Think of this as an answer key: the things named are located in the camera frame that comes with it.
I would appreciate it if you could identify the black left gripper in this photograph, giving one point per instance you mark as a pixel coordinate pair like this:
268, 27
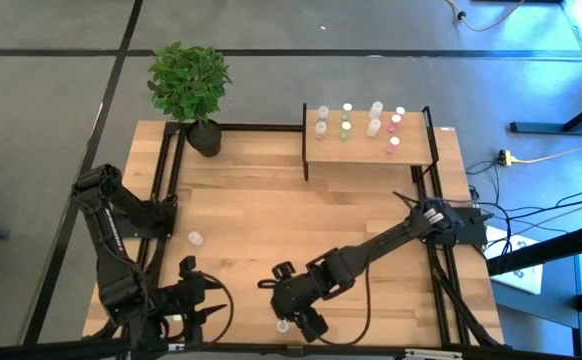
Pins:
188, 300

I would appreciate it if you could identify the black round container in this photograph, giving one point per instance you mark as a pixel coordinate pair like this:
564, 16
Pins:
205, 140

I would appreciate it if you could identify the black desk leg frame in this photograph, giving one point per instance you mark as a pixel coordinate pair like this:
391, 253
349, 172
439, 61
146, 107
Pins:
546, 250
546, 128

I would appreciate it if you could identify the white sheet blue print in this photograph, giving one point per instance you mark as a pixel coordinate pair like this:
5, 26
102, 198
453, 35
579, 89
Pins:
521, 270

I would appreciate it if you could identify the clear bottle white pills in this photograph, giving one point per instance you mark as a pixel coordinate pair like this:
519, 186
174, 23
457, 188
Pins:
323, 111

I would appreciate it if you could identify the clear bottle translucent cap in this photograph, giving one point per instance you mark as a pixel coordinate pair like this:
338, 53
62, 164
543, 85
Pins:
282, 326

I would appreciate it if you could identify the silver aluminium post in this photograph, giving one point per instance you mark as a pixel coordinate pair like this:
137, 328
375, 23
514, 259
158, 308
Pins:
433, 354

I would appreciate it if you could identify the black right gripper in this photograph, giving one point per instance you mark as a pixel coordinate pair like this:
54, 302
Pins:
296, 297

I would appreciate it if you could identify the green vial white cap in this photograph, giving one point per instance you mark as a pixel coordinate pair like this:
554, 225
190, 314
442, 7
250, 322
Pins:
345, 129

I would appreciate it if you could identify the black table-level camera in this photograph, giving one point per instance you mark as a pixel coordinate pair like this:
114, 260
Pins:
295, 351

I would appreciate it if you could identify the wooden shelf black frame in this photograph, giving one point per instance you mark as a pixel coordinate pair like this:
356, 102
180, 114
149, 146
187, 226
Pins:
361, 150

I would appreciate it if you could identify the green leafy plant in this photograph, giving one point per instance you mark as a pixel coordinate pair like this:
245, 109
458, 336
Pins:
188, 82

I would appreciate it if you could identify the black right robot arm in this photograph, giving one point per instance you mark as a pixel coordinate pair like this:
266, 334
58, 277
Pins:
386, 240

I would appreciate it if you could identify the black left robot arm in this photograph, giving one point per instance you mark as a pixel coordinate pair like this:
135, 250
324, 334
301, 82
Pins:
116, 280

